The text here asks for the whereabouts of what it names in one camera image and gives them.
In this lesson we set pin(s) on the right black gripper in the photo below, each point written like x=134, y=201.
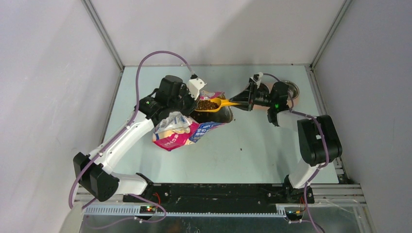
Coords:
x=247, y=98

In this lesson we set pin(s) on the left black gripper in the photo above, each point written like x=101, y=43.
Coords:
x=193, y=103

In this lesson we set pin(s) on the yellow plastic scoop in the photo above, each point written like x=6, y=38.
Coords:
x=222, y=103

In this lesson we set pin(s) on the pink double bowl stand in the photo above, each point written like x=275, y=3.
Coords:
x=290, y=102

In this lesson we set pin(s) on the colourful pet food bag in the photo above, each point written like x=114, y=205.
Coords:
x=178, y=130

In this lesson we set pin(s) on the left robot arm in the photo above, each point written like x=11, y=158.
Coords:
x=95, y=171

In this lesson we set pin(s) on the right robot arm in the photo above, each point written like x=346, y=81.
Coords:
x=319, y=144

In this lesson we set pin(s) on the brown pet food kibble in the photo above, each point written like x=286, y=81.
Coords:
x=205, y=105

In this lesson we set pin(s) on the left steel bowl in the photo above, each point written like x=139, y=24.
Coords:
x=264, y=88

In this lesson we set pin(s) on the steel bowl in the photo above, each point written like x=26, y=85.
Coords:
x=293, y=90
x=264, y=88

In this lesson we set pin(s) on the right steel bowl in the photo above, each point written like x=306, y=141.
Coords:
x=293, y=90

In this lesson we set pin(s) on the left electronics board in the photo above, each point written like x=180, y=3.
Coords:
x=147, y=209

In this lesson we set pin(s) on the electronics board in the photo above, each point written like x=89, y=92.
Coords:
x=294, y=216
x=147, y=209

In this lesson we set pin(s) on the right electronics board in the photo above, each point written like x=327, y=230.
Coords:
x=294, y=216

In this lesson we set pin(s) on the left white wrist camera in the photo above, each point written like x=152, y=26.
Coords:
x=195, y=85

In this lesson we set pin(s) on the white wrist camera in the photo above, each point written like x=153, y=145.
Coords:
x=195, y=85
x=257, y=78

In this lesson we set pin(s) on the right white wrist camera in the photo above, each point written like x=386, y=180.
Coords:
x=257, y=78

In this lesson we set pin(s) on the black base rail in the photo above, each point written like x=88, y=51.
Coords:
x=225, y=198

